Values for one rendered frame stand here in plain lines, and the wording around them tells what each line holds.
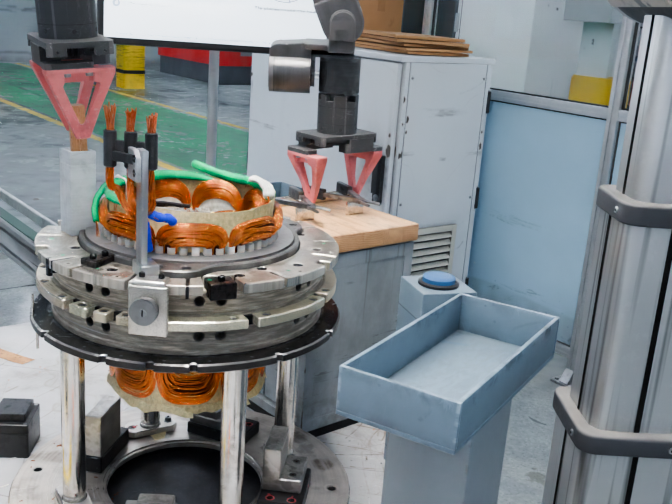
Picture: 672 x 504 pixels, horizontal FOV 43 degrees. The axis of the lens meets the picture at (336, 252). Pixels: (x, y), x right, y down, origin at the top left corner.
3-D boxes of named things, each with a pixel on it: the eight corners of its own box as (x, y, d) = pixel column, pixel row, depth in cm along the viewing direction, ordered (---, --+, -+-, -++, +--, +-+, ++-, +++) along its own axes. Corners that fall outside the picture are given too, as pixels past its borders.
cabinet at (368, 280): (220, 388, 128) (226, 221, 121) (315, 363, 140) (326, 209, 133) (299, 442, 114) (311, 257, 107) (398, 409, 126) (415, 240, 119)
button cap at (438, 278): (430, 288, 100) (431, 280, 100) (417, 277, 104) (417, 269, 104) (460, 287, 101) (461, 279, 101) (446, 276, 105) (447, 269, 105)
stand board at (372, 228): (224, 221, 121) (225, 205, 120) (327, 208, 133) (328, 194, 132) (312, 258, 107) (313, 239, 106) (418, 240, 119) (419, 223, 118)
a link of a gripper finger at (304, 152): (284, 200, 122) (286, 135, 119) (322, 194, 126) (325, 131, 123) (313, 210, 117) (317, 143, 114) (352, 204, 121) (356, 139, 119)
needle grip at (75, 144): (68, 162, 89) (63, 104, 87) (80, 159, 90) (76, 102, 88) (79, 164, 88) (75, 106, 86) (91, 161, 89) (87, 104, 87)
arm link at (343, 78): (362, 52, 114) (360, 49, 120) (311, 49, 114) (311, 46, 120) (359, 103, 116) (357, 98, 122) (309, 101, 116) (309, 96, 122)
